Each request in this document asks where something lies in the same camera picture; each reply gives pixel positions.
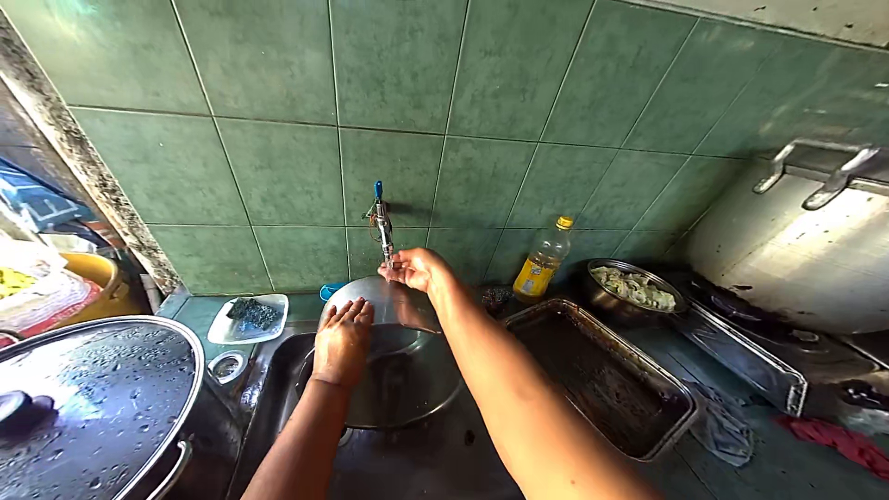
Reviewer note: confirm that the person's right hand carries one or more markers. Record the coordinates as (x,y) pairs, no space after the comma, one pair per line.
(425,269)

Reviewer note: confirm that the person's left hand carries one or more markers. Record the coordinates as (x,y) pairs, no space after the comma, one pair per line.
(342,347)

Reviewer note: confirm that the person's left fingers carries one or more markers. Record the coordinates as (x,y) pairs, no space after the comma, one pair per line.
(350,312)

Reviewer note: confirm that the person's right fingers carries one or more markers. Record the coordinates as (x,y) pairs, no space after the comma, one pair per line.
(400,271)

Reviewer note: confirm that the shiny metal bowl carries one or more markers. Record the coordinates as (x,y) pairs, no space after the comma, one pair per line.
(399,302)

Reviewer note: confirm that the person's right forearm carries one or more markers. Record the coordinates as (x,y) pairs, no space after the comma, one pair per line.
(517,389)

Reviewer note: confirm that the person's left forearm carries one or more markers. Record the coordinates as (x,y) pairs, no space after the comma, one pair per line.
(305,441)

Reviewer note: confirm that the blue plastic cup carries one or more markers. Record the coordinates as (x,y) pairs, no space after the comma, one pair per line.
(332,290)

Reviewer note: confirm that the dark scouring pad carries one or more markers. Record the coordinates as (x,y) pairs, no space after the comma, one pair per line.
(254,314)

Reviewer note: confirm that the large round metal basin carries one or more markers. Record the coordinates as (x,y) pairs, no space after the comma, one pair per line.
(410,389)

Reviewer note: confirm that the brown steel wool scrubber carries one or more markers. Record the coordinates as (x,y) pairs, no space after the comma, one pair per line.
(496,298)

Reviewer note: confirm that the white square dish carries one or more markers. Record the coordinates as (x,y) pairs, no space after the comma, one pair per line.
(233,334)

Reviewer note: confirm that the plastic bottle with yellow cap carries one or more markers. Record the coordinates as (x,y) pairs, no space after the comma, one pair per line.
(539,267)

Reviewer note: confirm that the stainless steel sink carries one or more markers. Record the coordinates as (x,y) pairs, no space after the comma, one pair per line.
(403,465)

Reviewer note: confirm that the large dark cooking pot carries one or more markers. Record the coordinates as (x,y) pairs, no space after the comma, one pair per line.
(215,430)

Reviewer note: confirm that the rectangular dark baking tray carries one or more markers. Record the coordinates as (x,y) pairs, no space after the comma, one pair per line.
(604,371)

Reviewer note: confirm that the round steel bowl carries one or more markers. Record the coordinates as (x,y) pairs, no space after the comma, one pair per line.
(628,311)

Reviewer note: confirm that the yellow plastic bucket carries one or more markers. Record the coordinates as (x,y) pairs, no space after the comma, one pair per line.
(117,295)

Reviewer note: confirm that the pile of chopped pale food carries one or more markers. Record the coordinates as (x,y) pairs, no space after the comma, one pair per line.
(635,289)

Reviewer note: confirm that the glass lid with black knob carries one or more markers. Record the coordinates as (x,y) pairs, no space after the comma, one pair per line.
(104,403)

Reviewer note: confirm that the white and red plastic bag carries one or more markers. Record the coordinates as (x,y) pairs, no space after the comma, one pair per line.
(55,298)

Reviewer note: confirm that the blue patterned cloth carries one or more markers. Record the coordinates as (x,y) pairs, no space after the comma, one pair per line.
(38,198)

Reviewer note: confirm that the grey wet cloth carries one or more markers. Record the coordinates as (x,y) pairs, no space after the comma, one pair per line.
(722,423)

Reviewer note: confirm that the metal gas stove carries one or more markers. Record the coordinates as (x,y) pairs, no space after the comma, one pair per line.
(764,347)

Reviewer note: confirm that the red cloth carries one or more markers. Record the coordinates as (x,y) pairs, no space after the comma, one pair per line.
(839,442)

